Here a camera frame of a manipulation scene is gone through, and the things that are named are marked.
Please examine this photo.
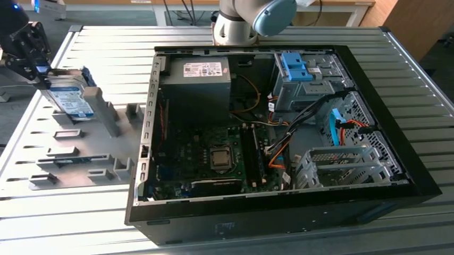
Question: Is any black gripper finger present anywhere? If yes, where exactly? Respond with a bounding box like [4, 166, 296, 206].
[0, 52, 38, 83]
[12, 21, 53, 91]

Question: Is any hard disk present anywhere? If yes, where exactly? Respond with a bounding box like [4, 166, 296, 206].
[34, 65, 97, 122]

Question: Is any blue data wire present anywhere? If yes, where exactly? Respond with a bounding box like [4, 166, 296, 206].
[328, 108, 347, 147]

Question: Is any red yellow power wire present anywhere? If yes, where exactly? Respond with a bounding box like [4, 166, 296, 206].
[337, 119, 377, 146]

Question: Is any metal disk bay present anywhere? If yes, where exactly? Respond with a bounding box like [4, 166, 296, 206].
[292, 144, 395, 190]

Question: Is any grey parts rack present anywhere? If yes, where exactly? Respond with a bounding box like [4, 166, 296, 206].
[26, 87, 148, 191]

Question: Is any grey power supply unit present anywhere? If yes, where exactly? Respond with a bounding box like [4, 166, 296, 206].
[159, 56, 233, 123]

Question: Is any green motherboard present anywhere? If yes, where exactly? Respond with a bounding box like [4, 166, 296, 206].
[152, 122, 284, 200]

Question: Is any CPU socket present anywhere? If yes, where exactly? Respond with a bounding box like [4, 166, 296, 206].
[208, 144, 235, 173]

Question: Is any black graphics card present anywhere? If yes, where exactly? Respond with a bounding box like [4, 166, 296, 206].
[188, 177, 244, 198]

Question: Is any blue plastic cage latch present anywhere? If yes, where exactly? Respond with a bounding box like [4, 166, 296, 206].
[280, 52, 315, 82]

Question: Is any grey metal drive cage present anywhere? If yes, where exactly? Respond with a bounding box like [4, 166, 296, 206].
[271, 52, 356, 113]

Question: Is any black PC case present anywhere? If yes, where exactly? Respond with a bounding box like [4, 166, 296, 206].
[122, 44, 443, 247]

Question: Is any wooden cabinet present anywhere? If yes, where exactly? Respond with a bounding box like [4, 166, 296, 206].
[360, 0, 454, 62]

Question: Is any thin yellow-brown wire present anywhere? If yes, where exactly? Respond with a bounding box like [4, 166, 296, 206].
[229, 75, 263, 114]

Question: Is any black wire bundle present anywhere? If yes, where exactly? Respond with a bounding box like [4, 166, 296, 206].
[281, 91, 347, 149]

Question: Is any orange data wire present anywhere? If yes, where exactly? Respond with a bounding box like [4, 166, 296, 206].
[267, 151, 287, 170]

